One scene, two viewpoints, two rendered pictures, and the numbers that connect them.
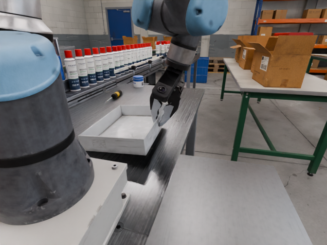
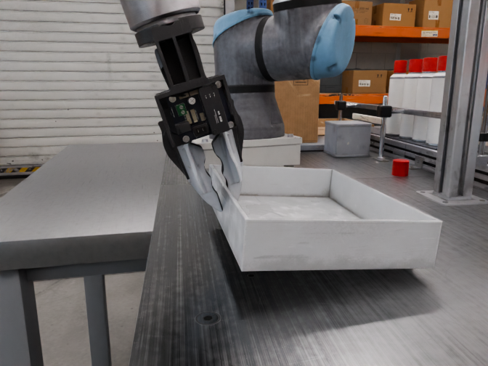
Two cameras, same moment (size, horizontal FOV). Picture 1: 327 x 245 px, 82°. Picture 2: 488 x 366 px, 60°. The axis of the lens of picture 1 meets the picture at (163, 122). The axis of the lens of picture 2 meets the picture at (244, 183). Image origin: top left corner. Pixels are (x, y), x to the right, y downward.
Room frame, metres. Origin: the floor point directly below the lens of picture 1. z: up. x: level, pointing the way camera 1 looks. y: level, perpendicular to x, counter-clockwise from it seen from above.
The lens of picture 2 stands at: (1.01, -0.17, 1.02)
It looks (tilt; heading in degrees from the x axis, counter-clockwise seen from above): 13 degrees down; 155
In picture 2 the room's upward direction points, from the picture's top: straight up
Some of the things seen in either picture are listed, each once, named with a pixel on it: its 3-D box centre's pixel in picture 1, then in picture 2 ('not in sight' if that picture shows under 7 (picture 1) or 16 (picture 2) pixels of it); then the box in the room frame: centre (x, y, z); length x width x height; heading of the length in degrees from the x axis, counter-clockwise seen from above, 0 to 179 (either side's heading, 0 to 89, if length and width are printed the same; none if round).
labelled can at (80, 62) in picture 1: (81, 69); not in sight; (1.06, 0.45, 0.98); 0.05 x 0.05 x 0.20
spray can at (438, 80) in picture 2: not in sight; (441, 101); (0.30, 0.68, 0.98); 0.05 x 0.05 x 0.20
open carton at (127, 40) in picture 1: (130, 42); not in sight; (6.28, 1.02, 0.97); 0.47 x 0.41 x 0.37; 164
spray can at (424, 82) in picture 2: not in sight; (426, 100); (0.23, 0.70, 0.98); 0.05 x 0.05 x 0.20
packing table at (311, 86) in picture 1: (255, 97); not in sight; (2.44, -1.24, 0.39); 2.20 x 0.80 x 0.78; 167
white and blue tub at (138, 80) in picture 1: (138, 81); not in sight; (1.29, 0.17, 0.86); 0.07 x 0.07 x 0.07
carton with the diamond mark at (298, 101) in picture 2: not in sight; (269, 95); (-0.22, 0.50, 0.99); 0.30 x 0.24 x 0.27; 164
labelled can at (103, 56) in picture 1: (104, 63); not in sight; (1.28, 0.39, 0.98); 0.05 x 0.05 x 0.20
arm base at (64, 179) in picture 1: (39, 160); (245, 111); (0.25, 0.20, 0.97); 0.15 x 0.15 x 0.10
